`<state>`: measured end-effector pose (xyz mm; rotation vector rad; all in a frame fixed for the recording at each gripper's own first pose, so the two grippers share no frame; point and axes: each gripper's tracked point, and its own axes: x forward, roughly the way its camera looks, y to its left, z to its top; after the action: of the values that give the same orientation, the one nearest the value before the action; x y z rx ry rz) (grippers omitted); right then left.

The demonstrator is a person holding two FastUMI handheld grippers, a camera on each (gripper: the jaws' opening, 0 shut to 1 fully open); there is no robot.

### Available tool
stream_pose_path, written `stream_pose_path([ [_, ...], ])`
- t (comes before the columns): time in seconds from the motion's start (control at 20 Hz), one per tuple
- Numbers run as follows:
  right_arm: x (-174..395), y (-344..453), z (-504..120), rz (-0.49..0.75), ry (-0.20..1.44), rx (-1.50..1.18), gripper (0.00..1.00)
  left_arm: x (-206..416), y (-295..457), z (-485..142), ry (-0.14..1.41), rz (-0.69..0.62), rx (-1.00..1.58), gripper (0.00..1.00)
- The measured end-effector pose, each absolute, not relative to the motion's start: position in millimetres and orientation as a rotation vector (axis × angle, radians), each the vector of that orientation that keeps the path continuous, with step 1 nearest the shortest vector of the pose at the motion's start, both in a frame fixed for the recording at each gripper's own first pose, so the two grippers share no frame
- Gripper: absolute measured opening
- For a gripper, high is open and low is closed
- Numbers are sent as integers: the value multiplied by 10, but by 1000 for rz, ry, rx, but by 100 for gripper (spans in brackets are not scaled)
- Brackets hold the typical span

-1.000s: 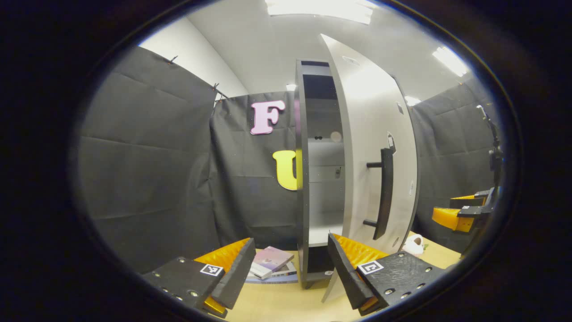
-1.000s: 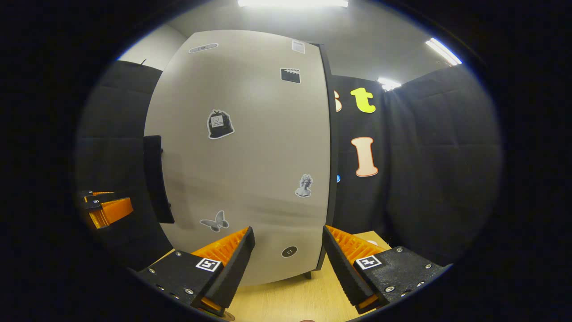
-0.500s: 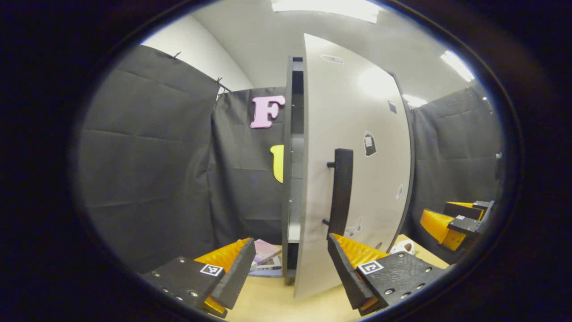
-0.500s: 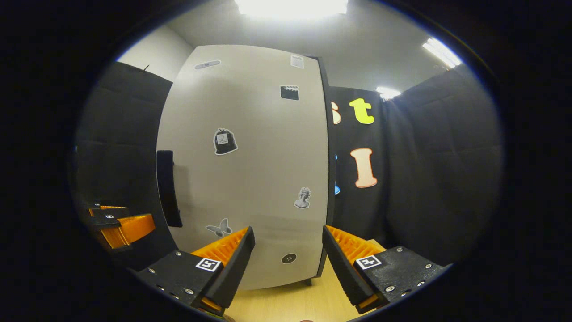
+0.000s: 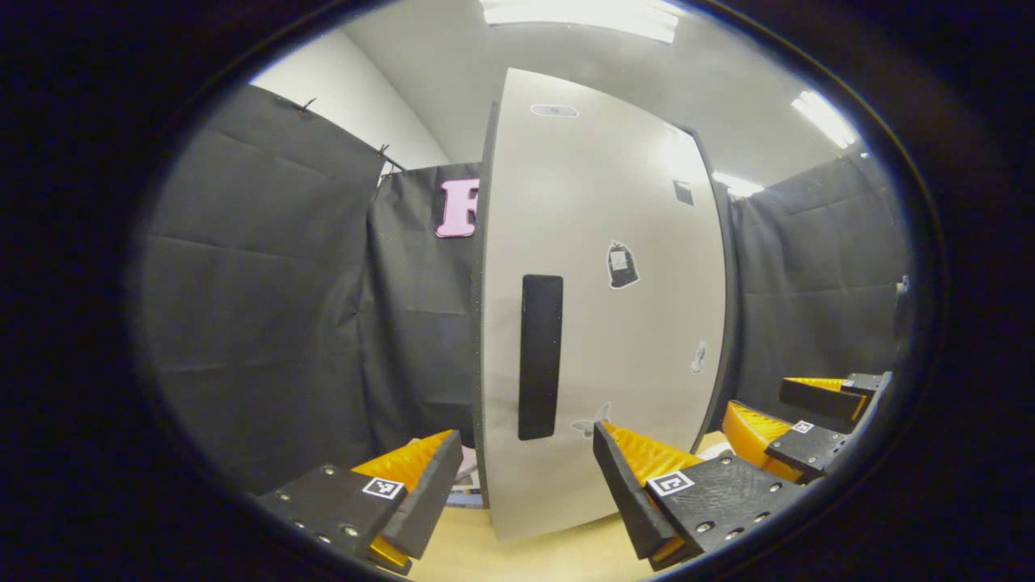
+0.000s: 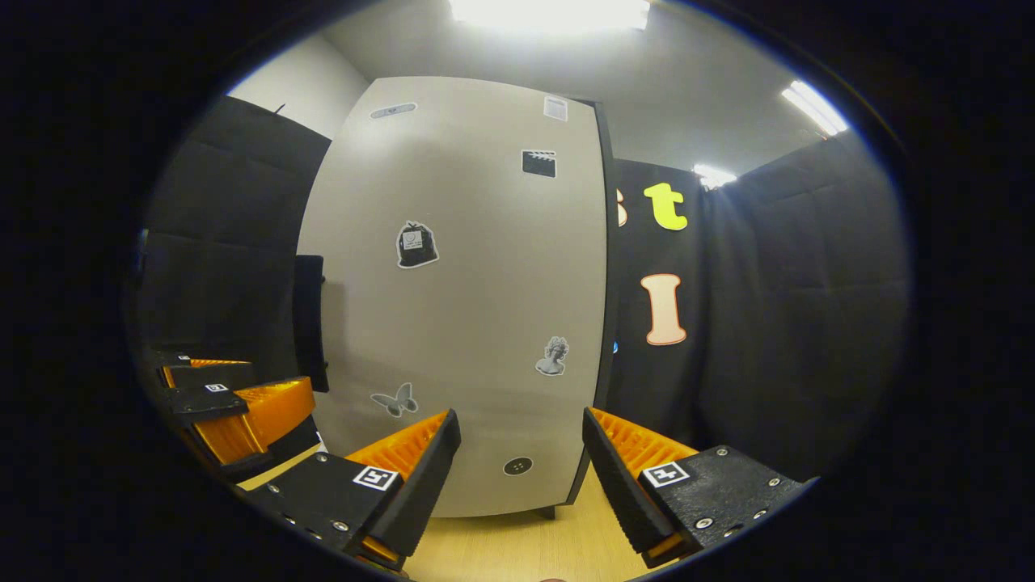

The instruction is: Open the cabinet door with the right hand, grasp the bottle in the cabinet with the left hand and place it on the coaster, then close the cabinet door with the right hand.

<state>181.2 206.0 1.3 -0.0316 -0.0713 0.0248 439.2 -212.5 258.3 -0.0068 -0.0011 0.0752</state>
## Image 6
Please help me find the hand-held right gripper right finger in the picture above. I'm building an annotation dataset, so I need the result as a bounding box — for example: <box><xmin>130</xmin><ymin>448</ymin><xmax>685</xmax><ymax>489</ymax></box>
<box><xmin>581</xmin><ymin>407</ymin><xmax>819</xmax><ymax>569</ymax></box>

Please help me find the large ceiling light panel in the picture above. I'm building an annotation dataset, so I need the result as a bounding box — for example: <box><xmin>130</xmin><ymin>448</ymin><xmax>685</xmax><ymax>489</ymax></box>
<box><xmin>447</xmin><ymin>0</ymin><xmax>652</xmax><ymax>33</ymax></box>

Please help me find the small ceiling light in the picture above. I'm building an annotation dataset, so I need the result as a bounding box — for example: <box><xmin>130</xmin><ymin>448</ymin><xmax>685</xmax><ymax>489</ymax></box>
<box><xmin>693</xmin><ymin>164</ymin><xmax>738</xmax><ymax>191</ymax></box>

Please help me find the ceiling strip light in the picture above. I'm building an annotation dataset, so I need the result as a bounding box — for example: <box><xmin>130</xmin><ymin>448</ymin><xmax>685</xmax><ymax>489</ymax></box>
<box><xmin>780</xmin><ymin>79</ymin><xmax>848</xmax><ymax>137</ymax></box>

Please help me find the black backdrop cloth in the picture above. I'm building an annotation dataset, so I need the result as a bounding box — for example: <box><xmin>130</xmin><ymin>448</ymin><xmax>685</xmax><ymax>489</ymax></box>
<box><xmin>133</xmin><ymin>95</ymin><xmax>913</xmax><ymax>486</ymax></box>

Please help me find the black door handle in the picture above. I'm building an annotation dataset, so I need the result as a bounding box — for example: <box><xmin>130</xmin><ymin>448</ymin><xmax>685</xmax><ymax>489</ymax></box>
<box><xmin>291</xmin><ymin>254</ymin><xmax>331</xmax><ymax>394</ymax></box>

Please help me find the grey cabinet door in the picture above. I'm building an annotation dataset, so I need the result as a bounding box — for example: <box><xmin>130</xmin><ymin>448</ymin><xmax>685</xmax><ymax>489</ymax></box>
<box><xmin>295</xmin><ymin>75</ymin><xmax>609</xmax><ymax>518</ymax></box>

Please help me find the dark grey cabinet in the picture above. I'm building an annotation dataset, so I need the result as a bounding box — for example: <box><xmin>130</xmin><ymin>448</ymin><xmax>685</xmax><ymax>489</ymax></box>
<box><xmin>558</xmin><ymin>97</ymin><xmax>623</xmax><ymax>522</ymax></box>

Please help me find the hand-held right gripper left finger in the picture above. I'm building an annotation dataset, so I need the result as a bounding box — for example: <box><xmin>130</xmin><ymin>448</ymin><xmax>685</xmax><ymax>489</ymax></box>
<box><xmin>243</xmin><ymin>408</ymin><xmax>463</xmax><ymax>571</ymax></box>

